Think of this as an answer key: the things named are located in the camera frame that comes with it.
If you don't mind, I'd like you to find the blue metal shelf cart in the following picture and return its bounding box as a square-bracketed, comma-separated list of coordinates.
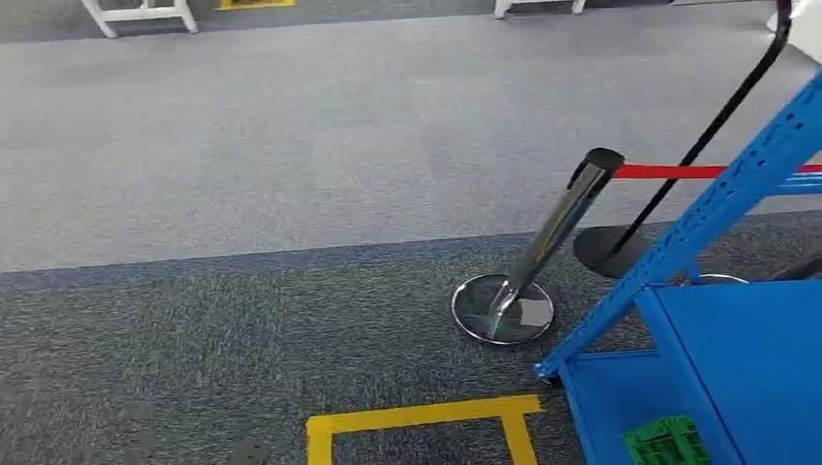
[533, 70, 822, 465]

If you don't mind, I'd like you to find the black floor stand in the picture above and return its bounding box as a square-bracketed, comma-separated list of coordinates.
[572, 0, 795, 281]

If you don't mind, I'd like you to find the chrome stanchion post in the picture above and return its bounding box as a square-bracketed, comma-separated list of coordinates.
[450, 146, 626, 347]

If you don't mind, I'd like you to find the red stanchion belt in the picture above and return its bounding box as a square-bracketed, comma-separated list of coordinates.
[612, 163, 822, 181]

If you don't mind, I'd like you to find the green plastic crate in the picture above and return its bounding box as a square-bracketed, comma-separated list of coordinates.
[620, 415, 712, 465]

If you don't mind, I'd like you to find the white table frame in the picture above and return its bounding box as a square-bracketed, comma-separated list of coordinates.
[492, 0, 587, 19]
[79, 0, 201, 39]

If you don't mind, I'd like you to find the yellow floor tape strip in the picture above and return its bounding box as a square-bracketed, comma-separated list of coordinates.
[216, 0, 297, 12]

